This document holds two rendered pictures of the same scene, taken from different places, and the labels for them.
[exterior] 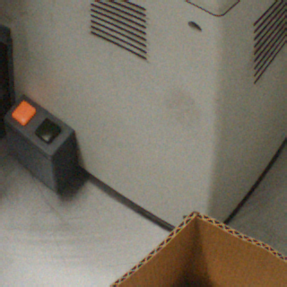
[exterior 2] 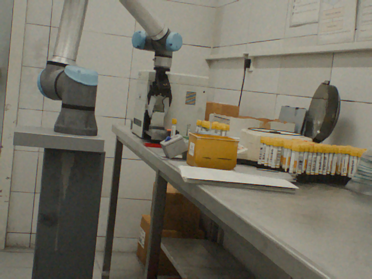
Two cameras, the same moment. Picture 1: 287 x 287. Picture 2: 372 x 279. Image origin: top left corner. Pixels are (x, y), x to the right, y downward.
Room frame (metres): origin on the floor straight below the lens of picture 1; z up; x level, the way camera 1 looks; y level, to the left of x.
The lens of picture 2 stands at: (-1.23, 2.16, 1.12)
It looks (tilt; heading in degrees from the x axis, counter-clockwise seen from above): 5 degrees down; 307
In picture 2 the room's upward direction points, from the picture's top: 6 degrees clockwise
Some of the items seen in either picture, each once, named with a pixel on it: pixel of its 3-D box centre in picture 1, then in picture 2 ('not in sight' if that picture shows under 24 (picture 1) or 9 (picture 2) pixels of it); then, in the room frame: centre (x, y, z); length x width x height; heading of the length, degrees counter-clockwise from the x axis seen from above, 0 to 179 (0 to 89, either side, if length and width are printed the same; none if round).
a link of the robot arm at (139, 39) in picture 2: not in sight; (149, 41); (0.43, 0.28, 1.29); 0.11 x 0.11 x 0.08; 82
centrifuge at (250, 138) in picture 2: not in sight; (268, 147); (-0.13, 0.21, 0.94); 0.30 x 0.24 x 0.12; 42
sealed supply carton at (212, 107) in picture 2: not in sight; (211, 118); (0.64, -0.51, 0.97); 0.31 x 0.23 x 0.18; 135
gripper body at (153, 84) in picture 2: not in sight; (160, 82); (0.44, 0.18, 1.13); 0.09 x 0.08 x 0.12; 141
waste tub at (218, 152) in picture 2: not in sight; (211, 152); (-0.13, 0.57, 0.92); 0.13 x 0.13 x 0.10; 48
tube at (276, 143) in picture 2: not in sight; (274, 156); (-0.29, 0.46, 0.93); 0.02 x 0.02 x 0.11
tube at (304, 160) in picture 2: not in sight; (304, 162); (-0.40, 0.47, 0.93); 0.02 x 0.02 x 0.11
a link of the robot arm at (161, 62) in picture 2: not in sight; (161, 62); (0.44, 0.18, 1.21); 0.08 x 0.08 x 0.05
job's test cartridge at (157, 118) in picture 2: not in sight; (157, 119); (0.42, 0.19, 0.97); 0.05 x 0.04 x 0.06; 51
